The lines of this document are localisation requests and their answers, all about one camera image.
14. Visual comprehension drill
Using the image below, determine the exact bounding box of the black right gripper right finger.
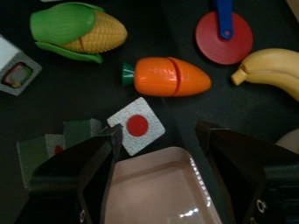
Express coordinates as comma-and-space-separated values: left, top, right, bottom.
195, 119, 299, 224

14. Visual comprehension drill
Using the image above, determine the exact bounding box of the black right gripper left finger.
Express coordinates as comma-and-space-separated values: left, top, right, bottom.
13, 123, 124, 224

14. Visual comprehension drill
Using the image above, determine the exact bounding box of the green wrapped sushi piece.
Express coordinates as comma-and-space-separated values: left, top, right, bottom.
61, 117, 104, 150
16, 133, 67, 190

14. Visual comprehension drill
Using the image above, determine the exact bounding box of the white sushi piece red dot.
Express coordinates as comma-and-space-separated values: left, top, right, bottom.
107, 96, 167, 157

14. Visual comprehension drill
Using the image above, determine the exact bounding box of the grey sushi roll block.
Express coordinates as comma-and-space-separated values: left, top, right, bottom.
0, 34, 43, 96

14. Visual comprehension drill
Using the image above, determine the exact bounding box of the beige round toy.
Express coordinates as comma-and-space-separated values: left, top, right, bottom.
275, 129, 299, 155

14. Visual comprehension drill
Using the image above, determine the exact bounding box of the pink plastic tray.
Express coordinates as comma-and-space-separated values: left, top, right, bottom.
104, 146, 224, 224

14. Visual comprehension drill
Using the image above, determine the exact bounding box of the yellow toy banana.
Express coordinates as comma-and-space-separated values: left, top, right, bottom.
230, 48, 299, 102

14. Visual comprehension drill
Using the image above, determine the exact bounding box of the orange toy carrot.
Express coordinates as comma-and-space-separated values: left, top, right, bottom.
121, 56, 212, 98

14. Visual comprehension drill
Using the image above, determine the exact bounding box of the toy corn cob green husk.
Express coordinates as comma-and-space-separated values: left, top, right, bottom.
29, 2, 128, 65

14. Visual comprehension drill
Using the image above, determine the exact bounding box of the red toy pizza cutter blue handle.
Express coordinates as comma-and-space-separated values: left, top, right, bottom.
194, 0, 255, 66

